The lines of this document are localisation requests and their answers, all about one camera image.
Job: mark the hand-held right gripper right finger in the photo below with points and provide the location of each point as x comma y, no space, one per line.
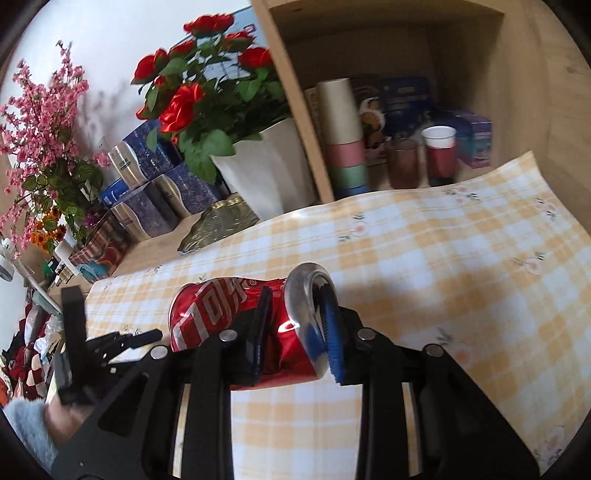
330,332

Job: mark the pink blossom and leaf arrangement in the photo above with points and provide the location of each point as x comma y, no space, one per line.
41,115

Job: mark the brown translucent cup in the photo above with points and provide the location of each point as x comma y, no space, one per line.
402,164

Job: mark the white round device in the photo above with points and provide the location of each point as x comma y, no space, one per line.
5,263

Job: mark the wooden shelf unit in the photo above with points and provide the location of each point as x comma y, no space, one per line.
521,92

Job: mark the box with cartoon figure print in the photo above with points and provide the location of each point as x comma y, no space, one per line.
371,115

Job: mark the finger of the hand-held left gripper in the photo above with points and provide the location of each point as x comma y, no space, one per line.
124,340
122,362

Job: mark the yellow plaid floral tablecloth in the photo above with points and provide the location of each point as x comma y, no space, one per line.
415,258

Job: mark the gold and blue gift box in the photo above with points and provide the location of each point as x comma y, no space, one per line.
143,214
143,152
189,189

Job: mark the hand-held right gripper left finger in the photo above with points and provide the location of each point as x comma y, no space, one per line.
258,332

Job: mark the dark blue box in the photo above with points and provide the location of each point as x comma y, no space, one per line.
408,106

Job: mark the person's left forearm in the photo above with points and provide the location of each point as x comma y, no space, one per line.
27,429

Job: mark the red paper cup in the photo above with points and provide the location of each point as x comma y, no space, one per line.
439,152

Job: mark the red roses in white pot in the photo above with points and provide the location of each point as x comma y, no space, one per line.
263,170

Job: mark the stack of pastel paper cups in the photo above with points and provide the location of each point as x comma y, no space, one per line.
344,138

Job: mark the gold embossed foil bag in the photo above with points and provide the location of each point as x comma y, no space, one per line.
217,224

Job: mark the red soda can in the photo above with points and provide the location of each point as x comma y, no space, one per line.
207,314

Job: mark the purple blue box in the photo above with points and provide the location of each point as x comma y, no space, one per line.
475,138

